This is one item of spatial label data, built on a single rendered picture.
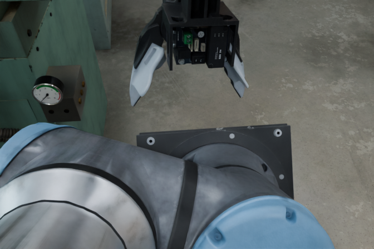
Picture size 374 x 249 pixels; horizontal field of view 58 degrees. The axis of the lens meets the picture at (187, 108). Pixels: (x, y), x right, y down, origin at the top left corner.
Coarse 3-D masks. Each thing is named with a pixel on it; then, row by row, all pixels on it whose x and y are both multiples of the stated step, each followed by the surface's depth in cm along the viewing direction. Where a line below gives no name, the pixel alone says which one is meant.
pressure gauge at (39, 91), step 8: (40, 80) 70; (48, 80) 70; (56, 80) 71; (32, 88) 70; (40, 88) 70; (48, 88) 70; (56, 88) 70; (64, 88) 73; (40, 96) 72; (48, 96) 72; (56, 96) 72; (48, 104) 73
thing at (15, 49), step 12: (48, 0) 87; (12, 12) 68; (24, 12) 72; (36, 12) 78; (0, 24) 66; (12, 24) 66; (24, 24) 71; (36, 24) 78; (0, 36) 68; (12, 36) 68; (24, 36) 71; (0, 48) 70; (12, 48) 70; (24, 48) 71
